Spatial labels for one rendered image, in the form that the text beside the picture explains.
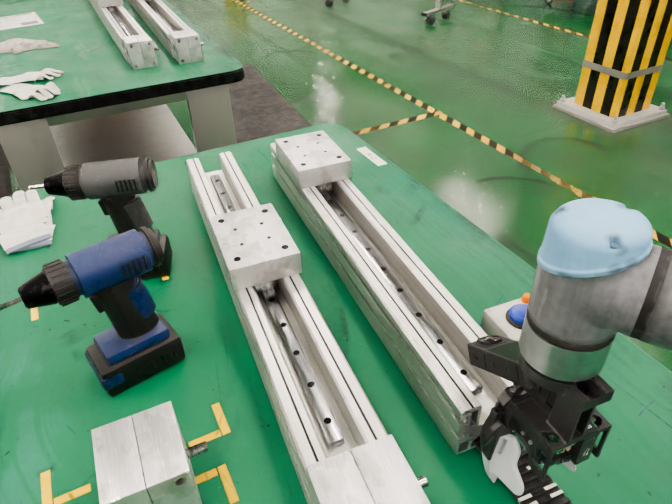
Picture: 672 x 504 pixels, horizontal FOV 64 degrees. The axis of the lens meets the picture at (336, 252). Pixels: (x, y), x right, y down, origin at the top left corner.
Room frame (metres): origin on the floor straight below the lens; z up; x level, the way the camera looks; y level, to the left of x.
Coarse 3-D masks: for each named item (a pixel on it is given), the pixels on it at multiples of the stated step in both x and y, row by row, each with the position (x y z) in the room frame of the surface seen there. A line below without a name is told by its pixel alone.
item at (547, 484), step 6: (534, 480) 0.34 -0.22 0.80; (546, 480) 0.34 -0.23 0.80; (528, 486) 0.33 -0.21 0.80; (534, 486) 0.33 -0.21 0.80; (540, 486) 0.33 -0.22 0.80; (546, 486) 0.33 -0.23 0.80; (552, 486) 0.33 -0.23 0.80; (528, 492) 0.32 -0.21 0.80; (534, 492) 0.32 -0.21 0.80; (540, 492) 0.32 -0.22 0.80; (546, 492) 0.32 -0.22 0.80; (516, 498) 0.32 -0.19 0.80; (522, 498) 0.31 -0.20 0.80; (528, 498) 0.31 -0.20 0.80; (534, 498) 0.32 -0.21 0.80
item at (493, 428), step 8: (496, 408) 0.36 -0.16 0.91; (504, 408) 0.35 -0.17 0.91; (488, 416) 0.35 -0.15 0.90; (496, 416) 0.35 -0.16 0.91; (488, 424) 0.35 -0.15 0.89; (496, 424) 0.34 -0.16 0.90; (504, 424) 0.35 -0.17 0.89; (480, 432) 0.35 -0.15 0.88; (488, 432) 0.34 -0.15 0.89; (496, 432) 0.34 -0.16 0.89; (504, 432) 0.34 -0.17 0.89; (480, 440) 0.35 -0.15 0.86; (488, 440) 0.34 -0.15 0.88; (496, 440) 0.34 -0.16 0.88; (480, 448) 0.35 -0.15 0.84; (488, 448) 0.34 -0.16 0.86; (488, 456) 0.34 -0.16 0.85
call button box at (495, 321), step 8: (504, 304) 0.59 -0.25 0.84; (512, 304) 0.59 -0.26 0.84; (488, 312) 0.58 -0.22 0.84; (496, 312) 0.58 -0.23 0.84; (504, 312) 0.58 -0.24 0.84; (488, 320) 0.57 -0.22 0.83; (496, 320) 0.56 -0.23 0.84; (504, 320) 0.56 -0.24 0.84; (488, 328) 0.57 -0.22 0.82; (496, 328) 0.55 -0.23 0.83; (504, 328) 0.54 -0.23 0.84; (512, 328) 0.54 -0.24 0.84; (520, 328) 0.54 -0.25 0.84; (504, 336) 0.53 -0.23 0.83; (512, 336) 0.53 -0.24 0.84
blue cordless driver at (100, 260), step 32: (96, 256) 0.54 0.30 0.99; (128, 256) 0.55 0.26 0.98; (160, 256) 0.58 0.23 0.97; (32, 288) 0.50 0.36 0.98; (64, 288) 0.50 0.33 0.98; (96, 288) 0.52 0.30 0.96; (128, 288) 0.56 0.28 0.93; (128, 320) 0.55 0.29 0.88; (160, 320) 0.58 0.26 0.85; (96, 352) 0.54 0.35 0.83; (128, 352) 0.53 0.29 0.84; (160, 352) 0.54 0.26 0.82; (128, 384) 0.51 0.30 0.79
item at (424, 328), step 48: (288, 192) 1.02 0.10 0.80; (336, 192) 0.95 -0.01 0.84; (336, 240) 0.75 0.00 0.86; (384, 240) 0.74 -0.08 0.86; (384, 288) 0.61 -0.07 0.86; (432, 288) 0.61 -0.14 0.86; (384, 336) 0.57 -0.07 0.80; (432, 336) 0.54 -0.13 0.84; (480, 336) 0.51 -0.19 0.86; (432, 384) 0.45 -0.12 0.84; (480, 384) 0.45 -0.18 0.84
